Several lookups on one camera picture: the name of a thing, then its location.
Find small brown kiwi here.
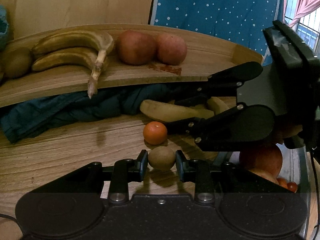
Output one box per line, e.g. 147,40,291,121
148,146,176,171

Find yellow banana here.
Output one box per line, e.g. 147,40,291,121
140,100,214,122
207,97,229,115

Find small orange mandarin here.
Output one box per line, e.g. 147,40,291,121
143,121,168,145

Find red cherry tomato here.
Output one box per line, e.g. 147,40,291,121
287,181,298,193

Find metal tray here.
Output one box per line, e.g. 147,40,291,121
277,144,311,239

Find window with bars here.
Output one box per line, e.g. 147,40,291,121
284,0,319,57

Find wooden shelf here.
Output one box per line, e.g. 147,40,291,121
0,0,264,108

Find dark teal cloth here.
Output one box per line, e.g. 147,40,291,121
1,82,203,144

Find blue dotted fabric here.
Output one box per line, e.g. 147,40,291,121
150,0,284,66

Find red shelf apple right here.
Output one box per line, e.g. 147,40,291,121
156,33,187,66

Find red shelf apple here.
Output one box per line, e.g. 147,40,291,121
156,33,187,66
116,30,157,66

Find shelf banana bunch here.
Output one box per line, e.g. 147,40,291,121
31,29,114,98

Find shelf kiwi right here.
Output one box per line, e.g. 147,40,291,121
2,48,33,79

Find red shelf apple left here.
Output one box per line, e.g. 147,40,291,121
116,30,157,66

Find blue scrunchie cuff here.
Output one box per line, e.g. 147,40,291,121
0,5,9,50

